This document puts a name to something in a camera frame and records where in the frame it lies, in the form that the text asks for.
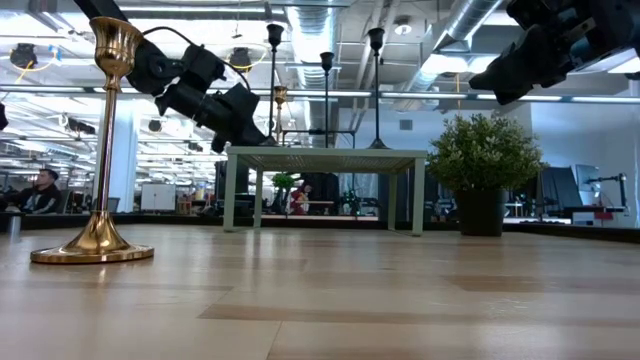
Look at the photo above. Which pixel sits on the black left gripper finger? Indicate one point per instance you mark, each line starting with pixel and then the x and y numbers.
pixel 256 139

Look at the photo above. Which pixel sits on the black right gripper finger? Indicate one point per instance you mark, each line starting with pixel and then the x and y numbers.
pixel 525 80
pixel 510 62

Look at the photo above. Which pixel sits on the gold candlestick holder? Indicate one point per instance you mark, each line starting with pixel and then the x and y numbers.
pixel 280 94
pixel 100 235

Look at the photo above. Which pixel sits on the black candlestick holder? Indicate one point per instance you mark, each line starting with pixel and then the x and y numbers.
pixel 274 35
pixel 376 37
pixel 326 60

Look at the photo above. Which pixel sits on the background monitor on arm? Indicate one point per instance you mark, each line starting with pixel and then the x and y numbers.
pixel 586 177

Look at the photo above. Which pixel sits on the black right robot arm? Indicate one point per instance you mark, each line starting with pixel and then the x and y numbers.
pixel 622 25

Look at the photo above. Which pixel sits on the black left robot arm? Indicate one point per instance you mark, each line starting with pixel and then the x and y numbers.
pixel 150 65

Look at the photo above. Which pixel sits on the small green background plant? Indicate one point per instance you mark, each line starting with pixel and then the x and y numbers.
pixel 284 181

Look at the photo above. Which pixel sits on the black ceiling device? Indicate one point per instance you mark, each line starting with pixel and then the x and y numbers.
pixel 23 55
pixel 241 59

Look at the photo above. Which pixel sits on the green perforated metal riser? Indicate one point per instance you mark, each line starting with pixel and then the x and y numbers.
pixel 325 152

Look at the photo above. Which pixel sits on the person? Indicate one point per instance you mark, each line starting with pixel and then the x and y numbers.
pixel 42 197
pixel 300 200

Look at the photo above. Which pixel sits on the potted artificial green plant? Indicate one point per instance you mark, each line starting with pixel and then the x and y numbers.
pixel 480 155

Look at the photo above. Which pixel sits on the white cabinet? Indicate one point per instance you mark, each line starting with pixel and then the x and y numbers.
pixel 157 197

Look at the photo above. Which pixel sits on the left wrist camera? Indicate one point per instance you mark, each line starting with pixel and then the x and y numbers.
pixel 202 65

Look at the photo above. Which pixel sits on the silver ventilation duct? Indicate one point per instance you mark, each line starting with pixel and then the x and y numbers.
pixel 312 50
pixel 470 20

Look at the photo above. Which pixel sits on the black aluminium table frame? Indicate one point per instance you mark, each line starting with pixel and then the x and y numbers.
pixel 150 219

